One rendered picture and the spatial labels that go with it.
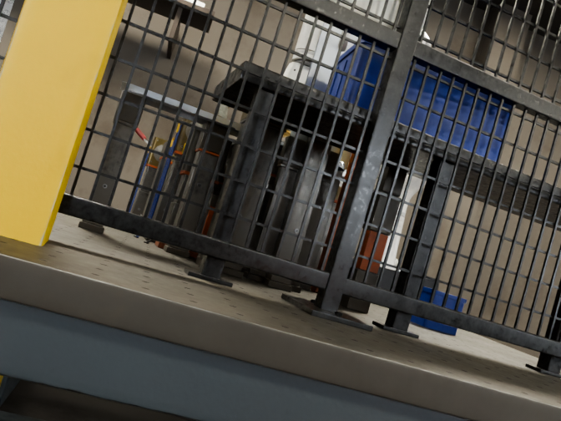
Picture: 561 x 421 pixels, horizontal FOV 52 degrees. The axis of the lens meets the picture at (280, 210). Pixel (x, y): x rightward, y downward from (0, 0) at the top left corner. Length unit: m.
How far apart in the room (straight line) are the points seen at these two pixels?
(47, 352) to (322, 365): 0.27
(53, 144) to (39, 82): 0.07
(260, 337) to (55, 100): 0.35
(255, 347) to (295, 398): 0.09
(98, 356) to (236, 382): 0.14
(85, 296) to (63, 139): 0.21
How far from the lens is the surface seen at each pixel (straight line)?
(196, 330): 0.58
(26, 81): 0.72
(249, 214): 1.11
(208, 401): 0.64
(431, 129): 1.04
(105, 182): 1.21
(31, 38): 0.73
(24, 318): 0.62
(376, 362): 0.63
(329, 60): 1.24
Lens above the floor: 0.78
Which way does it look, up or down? 3 degrees up
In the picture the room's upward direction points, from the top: 17 degrees clockwise
